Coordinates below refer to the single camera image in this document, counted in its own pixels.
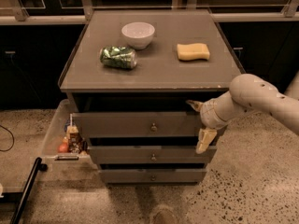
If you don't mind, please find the grey middle drawer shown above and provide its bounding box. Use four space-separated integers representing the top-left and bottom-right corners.
89 146 217 164

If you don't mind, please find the grey drawer cabinet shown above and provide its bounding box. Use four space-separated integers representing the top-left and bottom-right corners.
59 10 244 171

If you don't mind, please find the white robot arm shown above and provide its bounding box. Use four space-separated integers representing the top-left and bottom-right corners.
187 74 299 154

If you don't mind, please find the grey top drawer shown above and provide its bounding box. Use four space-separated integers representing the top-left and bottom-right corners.
73 111 203 138

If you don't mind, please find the yellow sponge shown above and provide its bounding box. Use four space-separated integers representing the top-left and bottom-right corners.
177 43 210 61

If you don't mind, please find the grey drawer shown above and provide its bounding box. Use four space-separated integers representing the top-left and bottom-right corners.
89 146 217 164
99 169 206 184
73 111 203 138

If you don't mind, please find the metal window railing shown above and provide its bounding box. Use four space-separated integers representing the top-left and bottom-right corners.
0 0 299 24

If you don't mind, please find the orange round fruit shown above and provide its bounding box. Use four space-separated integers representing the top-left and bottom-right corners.
58 143 68 153

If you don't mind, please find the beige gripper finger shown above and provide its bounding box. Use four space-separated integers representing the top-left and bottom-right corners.
186 100 203 112
195 128 217 154

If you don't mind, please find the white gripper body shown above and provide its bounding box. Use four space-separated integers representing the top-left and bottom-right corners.
200 99 225 130

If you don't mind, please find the grey bottom drawer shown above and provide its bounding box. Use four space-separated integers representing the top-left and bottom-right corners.
99 169 206 184

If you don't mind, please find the crushed green soda can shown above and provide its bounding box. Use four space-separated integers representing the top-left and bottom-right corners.
99 46 137 69

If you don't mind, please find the black metal pole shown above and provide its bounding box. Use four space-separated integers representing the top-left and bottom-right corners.
10 157 48 224

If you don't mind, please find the clear plastic storage bin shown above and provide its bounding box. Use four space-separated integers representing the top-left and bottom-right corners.
41 99 96 169

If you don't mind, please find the brown snack carton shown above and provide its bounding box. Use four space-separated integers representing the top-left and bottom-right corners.
66 126 83 153

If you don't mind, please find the black floor cable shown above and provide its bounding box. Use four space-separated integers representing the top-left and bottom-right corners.
0 124 16 153

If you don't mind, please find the white ceramic bowl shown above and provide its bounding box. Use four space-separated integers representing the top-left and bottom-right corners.
121 22 155 49

